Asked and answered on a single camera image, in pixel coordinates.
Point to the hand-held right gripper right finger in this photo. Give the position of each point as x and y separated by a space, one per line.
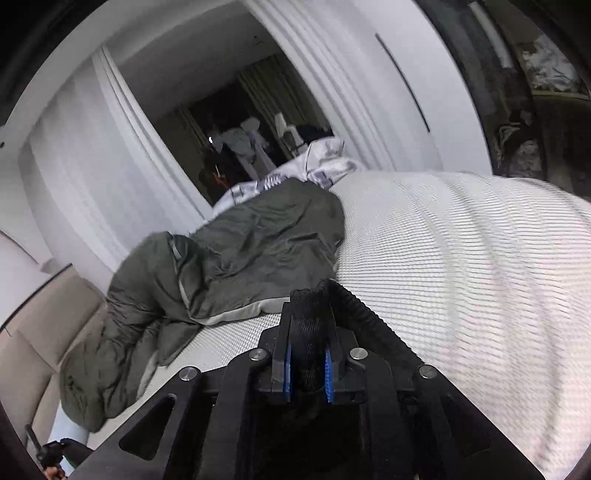
328 374

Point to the white chair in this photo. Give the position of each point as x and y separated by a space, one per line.
282 124

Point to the beige headboard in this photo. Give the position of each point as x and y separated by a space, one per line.
46 332

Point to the light blue pillow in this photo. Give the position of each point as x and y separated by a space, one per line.
67 424

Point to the white wardrobe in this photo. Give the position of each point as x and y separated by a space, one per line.
369 115

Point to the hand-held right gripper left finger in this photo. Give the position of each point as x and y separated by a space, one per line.
287 369

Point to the dark green duvet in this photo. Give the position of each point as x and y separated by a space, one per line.
258 240

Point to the white textured mattress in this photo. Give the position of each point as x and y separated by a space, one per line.
461 277

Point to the white printed blanket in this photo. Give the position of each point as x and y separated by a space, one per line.
323 161

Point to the olive curtain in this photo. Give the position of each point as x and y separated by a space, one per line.
277 87

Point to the pile of clothes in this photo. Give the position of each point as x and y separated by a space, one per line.
235 138

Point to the black pants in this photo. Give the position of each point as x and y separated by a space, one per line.
309 332

